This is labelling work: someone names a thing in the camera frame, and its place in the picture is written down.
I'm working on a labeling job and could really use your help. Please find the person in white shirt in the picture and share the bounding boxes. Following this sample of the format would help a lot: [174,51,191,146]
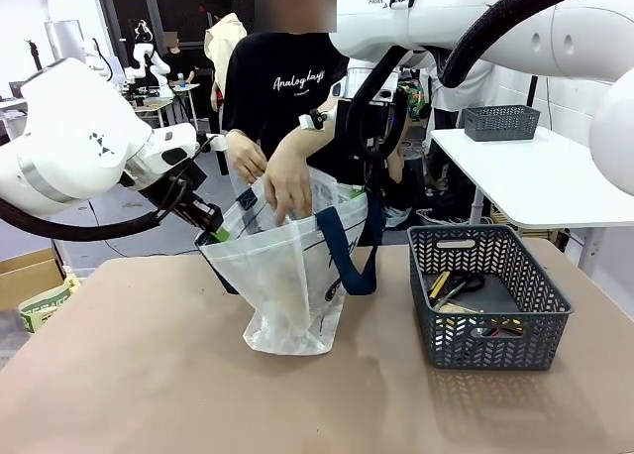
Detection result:
[428,57,494,128]

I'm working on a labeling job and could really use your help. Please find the black handled scissors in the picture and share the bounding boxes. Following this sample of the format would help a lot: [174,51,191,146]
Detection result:
[434,274,487,307]

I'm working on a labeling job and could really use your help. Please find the wooden top desk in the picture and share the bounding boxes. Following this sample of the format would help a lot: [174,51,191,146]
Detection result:
[131,81,199,128]

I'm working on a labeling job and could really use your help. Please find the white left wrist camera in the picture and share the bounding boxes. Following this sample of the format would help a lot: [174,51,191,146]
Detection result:
[195,131,230,153]

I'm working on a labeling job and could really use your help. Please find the person's left forearm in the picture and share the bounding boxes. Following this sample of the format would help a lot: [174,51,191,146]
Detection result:
[271,96,341,163]

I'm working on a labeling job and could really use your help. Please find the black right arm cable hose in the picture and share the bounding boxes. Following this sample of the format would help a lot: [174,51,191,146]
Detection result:
[344,0,593,162]

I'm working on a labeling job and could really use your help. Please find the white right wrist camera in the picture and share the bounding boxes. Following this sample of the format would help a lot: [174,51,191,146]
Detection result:
[298,110,327,131]

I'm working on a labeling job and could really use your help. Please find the seated person in black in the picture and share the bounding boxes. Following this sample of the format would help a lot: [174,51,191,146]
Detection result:
[160,30,197,86]

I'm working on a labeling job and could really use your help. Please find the flat brown item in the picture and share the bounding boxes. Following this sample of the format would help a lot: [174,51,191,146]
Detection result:
[435,300,479,317]

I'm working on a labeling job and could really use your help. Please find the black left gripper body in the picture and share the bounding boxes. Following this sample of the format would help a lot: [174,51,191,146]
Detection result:
[132,160,225,233]

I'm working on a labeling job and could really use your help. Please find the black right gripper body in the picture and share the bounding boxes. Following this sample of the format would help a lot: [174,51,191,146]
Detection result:
[364,99,400,177]

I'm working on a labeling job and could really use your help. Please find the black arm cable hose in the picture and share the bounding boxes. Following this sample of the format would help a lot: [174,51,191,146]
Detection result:
[344,0,593,162]
[0,146,209,243]

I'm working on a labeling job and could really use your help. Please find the grey wall panel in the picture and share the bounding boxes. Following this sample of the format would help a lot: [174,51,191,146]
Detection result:
[44,20,86,68]

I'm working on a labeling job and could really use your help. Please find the person's right hand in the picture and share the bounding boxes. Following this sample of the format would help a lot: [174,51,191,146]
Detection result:
[226,129,269,186]

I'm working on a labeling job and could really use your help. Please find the white side table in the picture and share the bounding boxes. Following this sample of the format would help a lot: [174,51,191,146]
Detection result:
[429,125,634,277]

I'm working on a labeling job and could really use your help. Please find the person's left hand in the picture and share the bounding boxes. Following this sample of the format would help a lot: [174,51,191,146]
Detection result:
[264,144,314,227]

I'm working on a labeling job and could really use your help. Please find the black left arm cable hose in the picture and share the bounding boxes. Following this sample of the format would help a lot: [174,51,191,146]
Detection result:
[0,146,209,243]

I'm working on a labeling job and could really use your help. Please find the yellow black utility knife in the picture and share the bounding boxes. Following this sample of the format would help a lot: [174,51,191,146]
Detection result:
[427,271,452,301]

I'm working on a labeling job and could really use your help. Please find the translucent shopping bag navy handles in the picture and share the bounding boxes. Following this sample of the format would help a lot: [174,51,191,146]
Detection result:
[195,169,386,357]

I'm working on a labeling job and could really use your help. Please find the green printed paper bag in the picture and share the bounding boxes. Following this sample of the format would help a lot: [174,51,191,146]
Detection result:
[18,274,81,334]

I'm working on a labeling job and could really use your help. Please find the grey plastic lattice basket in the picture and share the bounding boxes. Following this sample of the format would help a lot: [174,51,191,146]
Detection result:
[463,104,543,144]
[406,224,575,372]

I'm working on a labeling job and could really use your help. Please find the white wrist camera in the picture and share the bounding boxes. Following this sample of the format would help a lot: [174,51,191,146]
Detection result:
[195,131,230,153]
[298,110,327,131]

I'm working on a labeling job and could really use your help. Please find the person in black T-shirt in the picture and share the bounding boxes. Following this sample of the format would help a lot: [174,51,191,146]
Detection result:
[220,30,363,187]

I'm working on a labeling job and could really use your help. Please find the white background desk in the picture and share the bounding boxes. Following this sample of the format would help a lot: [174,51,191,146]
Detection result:
[0,99,29,143]

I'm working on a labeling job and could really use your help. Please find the cardboard box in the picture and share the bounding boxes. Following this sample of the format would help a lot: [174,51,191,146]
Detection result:
[0,248,65,312]

